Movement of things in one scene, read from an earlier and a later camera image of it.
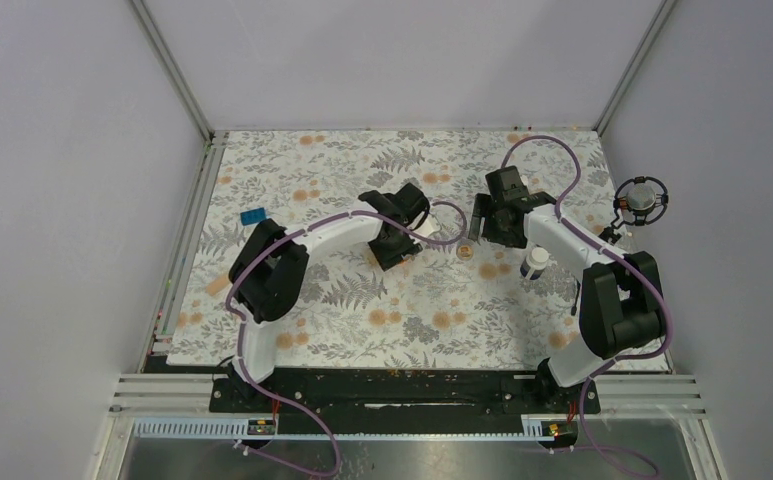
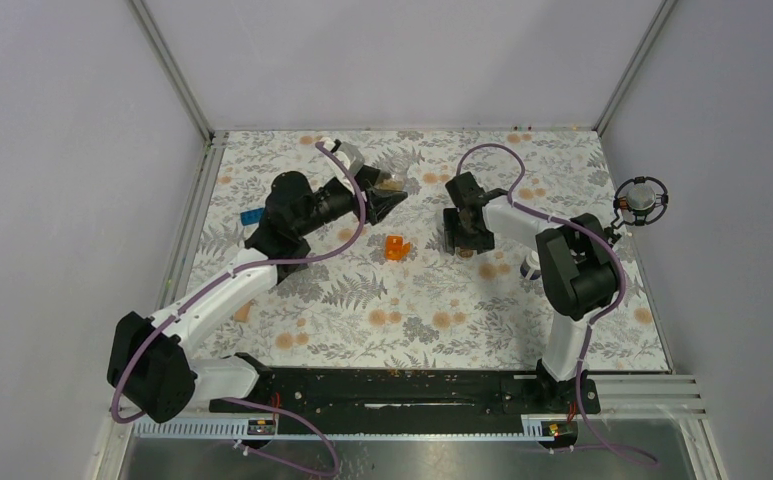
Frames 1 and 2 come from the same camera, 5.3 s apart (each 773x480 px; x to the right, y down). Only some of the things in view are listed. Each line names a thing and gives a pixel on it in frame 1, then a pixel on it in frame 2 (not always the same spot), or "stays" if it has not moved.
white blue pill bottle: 535,263 stays
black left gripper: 388,258 to 378,202
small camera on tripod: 639,201 stays
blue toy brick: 253,216 stays
